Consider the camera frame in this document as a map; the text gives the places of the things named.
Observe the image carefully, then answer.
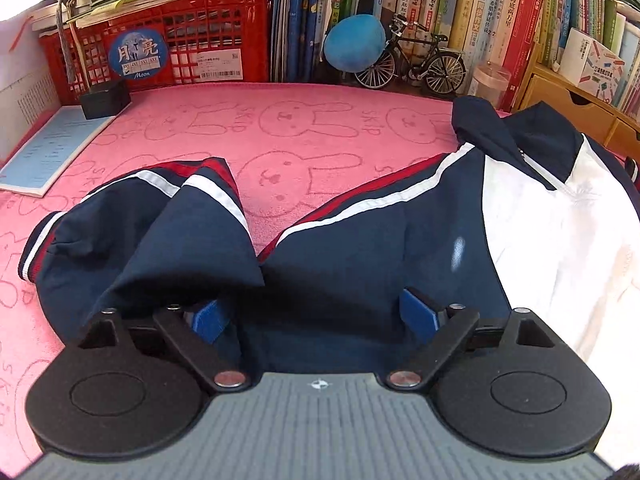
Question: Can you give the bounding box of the white pencil-print box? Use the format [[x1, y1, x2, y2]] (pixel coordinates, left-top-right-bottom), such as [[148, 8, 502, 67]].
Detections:
[[560, 27, 626, 101]]

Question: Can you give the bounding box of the light blue booklet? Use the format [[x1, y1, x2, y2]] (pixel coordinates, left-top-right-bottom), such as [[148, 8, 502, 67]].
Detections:
[[0, 106, 117, 198]]

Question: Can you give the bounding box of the blue egg-shaped plush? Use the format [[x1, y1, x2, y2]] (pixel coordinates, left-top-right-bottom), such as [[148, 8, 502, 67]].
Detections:
[[323, 14, 387, 73]]

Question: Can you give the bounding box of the row of upright books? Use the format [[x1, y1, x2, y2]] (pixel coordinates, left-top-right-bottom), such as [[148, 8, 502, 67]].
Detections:
[[380, 0, 548, 111]]

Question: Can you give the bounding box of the open white book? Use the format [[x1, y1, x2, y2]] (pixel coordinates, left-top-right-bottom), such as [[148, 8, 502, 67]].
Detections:
[[0, 5, 66, 166]]

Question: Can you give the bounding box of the small black box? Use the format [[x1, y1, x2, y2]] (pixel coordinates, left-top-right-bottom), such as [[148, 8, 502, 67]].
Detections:
[[81, 78, 132, 120]]

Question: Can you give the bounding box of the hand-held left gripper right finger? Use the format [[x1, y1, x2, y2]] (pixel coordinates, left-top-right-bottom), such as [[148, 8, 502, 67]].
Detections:
[[385, 287, 558, 393]]

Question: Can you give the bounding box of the clear jar with pink lid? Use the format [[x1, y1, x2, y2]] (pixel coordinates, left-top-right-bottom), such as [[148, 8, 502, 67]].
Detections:
[[470, 63, 512, 109]]

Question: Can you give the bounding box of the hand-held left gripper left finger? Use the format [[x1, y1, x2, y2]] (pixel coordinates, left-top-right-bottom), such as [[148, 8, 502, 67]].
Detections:
[[75, 299, 252, 393]]

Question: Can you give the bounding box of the grey knitted strap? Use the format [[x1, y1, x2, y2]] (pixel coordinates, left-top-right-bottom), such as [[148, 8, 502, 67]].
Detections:
[[54, 0, 87, 96]]

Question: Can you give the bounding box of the black model bicycle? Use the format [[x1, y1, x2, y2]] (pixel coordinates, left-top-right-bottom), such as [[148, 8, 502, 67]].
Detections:
[[354, 14, 467, 98]]

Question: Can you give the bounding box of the pink rabbit-print mat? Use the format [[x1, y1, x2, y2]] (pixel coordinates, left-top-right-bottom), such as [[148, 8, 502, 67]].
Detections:
[[0, 82, 640, 476]]

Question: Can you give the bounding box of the wooden drawer organizer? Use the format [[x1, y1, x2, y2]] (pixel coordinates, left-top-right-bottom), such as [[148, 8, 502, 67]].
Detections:
[[512, 42, 640, 161]]

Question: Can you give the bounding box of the red plastic crate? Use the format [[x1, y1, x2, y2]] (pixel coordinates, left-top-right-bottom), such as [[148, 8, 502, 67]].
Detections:
[[39, 0, 275, 106]]

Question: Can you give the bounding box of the navy and white jacket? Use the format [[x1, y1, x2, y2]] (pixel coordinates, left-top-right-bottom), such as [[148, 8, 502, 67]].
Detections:
[[20, 95, 640, 376]]

